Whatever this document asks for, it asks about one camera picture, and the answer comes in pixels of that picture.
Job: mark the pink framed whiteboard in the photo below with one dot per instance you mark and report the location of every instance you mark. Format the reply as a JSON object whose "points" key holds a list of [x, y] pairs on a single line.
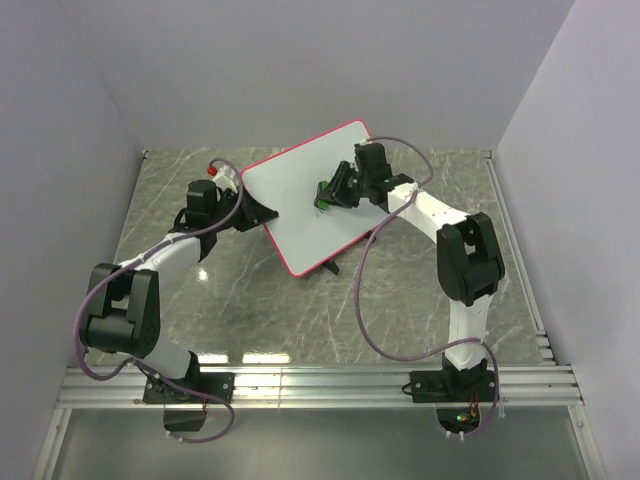
{"points": [[306, 236]]}

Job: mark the aluminium mounting rail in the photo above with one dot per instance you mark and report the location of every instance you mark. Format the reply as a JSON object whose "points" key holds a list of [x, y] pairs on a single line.
{"points": [[315, 387]]}

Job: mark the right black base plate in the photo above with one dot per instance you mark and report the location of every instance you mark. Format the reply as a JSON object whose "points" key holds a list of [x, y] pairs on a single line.
{"points": [[450, 386]]}

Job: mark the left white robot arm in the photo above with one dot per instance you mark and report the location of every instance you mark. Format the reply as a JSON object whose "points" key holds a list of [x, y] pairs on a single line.
{"points": [[121, 312]]}

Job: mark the green whiteboard eraser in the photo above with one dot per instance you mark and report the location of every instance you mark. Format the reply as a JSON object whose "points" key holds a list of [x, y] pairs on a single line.
{"points": [[322, 197]]}

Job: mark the black whiteboard stand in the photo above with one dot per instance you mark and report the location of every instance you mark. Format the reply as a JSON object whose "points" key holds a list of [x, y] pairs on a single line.
{"points": [[331, 265]]}

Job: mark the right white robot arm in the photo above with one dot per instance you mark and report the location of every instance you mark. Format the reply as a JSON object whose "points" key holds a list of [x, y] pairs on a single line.
{"points": [[469, 267]]}

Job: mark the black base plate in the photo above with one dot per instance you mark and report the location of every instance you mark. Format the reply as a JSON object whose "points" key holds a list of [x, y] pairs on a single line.
{"points": [[450, 386], [220, 385]]}

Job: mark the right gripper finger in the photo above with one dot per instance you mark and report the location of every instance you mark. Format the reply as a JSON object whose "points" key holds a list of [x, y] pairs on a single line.
{"points": [[346, 202], [339, 179]]}

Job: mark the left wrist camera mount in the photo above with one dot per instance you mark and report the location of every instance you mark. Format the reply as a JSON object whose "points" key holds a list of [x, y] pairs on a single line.
{"points": [[224, 177]]}

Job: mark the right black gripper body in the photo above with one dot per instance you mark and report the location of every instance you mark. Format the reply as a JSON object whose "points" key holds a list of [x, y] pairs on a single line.
{"points": [[352, 189]]}

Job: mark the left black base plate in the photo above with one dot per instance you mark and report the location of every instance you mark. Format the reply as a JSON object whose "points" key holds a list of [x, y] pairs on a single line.
{"points": [[220, 385]]}

